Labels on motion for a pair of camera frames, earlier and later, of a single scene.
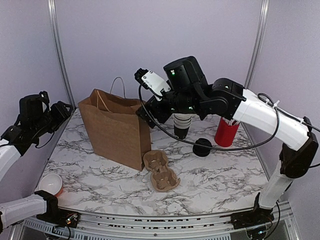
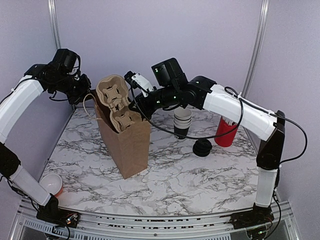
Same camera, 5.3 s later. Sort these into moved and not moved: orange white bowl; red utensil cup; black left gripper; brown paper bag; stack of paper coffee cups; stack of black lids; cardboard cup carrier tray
Moved: brown paper bag; black left gripper; cardboard cup carrier tray
Not moved: red utensil cup; stack of black lids; stack of paper coffee cups; orange white bowl
